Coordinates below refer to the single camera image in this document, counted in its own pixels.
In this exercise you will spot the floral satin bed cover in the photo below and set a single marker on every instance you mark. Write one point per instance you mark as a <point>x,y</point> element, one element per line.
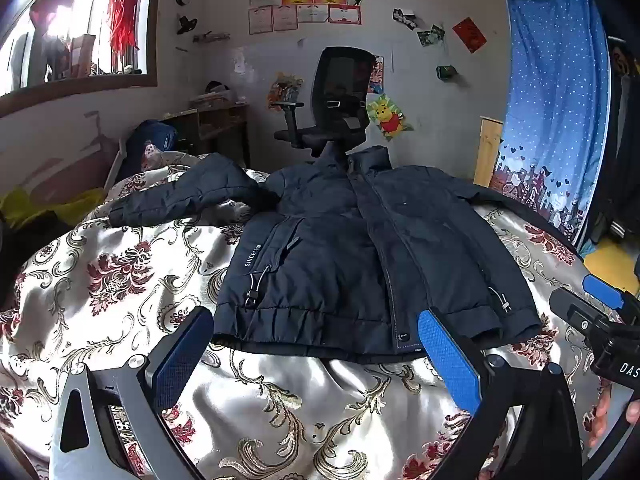
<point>300,410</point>

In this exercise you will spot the wooden desk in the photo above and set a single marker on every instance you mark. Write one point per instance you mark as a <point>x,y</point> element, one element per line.
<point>220,125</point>

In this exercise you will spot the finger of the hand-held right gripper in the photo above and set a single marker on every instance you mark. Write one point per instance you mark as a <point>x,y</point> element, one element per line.
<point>602,290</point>
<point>575,310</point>

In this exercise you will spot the wooden framed window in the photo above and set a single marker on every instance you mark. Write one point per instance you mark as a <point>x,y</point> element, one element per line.
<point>75,20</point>

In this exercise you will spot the black mesh office chair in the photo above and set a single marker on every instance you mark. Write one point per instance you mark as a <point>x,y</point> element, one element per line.
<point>345,75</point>

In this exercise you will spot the pile of clothes on desk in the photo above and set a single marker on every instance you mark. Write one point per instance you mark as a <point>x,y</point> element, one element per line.
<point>215,94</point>

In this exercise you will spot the red envelope on wall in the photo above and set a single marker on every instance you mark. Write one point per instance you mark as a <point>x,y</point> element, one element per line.
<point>470,34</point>

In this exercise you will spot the black hat on wall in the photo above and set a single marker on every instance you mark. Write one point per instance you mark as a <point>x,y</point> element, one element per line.
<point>186,25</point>

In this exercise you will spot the small green box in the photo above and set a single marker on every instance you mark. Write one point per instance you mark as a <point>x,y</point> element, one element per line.
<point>446,72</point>

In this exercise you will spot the black and white wall photo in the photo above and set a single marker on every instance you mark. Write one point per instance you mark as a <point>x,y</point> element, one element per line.
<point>405,19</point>

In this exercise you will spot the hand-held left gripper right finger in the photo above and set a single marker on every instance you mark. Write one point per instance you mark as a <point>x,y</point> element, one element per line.
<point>450,360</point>

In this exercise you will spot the group of wall certificates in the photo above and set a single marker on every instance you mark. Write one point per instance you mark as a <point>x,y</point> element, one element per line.
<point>310,2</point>

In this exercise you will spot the green wall photo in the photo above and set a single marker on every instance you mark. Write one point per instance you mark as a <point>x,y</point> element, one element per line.
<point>431,36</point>

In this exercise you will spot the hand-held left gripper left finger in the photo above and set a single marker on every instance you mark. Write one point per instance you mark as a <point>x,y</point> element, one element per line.
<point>175,360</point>

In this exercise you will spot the small wall shelf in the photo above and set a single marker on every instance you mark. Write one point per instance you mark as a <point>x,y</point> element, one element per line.
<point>210,37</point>

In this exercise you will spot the blue dotted printed curtain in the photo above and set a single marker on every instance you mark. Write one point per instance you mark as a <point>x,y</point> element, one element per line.
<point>550,85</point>

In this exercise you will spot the dark navy padded jacket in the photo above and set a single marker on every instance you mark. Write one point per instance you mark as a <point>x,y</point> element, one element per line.
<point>325,260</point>

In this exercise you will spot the dark hanging clothes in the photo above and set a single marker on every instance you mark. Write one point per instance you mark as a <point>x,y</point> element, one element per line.
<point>622,135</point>

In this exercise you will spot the light wooden board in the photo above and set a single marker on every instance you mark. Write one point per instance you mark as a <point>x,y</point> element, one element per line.
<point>487,150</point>

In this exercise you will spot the cartoon figures wall poster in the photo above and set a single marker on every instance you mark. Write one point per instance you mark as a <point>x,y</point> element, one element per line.
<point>378,75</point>

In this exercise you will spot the yellow cloth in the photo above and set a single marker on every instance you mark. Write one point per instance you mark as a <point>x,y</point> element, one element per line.
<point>30,205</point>

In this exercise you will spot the colourful cartoon wall poster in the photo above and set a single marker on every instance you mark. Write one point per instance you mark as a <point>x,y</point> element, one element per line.
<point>284,91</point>

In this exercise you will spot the red cloth at window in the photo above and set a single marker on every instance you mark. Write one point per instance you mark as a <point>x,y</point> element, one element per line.
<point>124,15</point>

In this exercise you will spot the yellow bear wall poster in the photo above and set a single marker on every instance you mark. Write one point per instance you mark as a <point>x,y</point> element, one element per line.
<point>389,117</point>

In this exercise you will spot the blue backpack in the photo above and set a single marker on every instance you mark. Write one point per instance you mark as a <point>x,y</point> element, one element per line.
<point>150,142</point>

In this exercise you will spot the person's right hand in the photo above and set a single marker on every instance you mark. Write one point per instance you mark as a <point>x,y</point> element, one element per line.
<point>602,417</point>

